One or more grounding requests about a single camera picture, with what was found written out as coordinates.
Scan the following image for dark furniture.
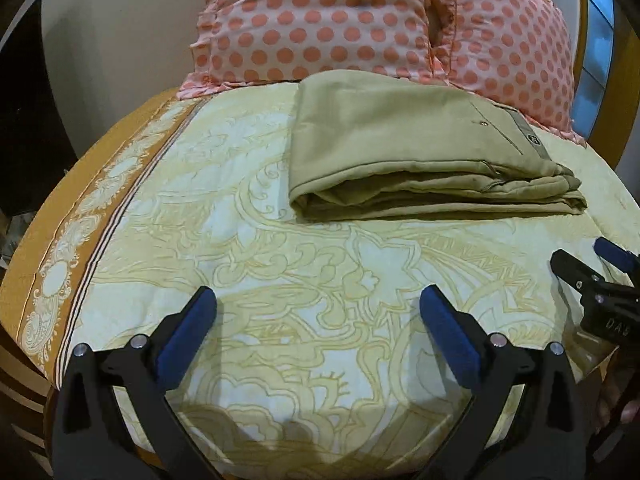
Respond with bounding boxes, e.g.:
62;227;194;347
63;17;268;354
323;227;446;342
0;0;76;221

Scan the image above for khaki pants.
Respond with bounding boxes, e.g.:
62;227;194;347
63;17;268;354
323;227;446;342
288;72;589;224

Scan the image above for yellow floral bed sheet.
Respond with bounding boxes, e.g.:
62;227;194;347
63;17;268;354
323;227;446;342
0;82;640;480

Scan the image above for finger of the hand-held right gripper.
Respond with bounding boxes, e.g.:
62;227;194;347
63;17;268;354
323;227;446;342
550;248;612;297
593;237;640;276

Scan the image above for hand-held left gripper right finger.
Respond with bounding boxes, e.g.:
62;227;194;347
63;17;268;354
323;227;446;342
419;284;587;480

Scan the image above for person's right hand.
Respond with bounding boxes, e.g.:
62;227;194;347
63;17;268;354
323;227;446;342
595;355;640;436

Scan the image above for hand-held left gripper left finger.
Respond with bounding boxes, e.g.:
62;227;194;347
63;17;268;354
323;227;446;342
52;286;219;480

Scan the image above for pink polka dot pillow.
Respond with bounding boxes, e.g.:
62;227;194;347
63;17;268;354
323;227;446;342
180;0;453;102
430;0;589;149

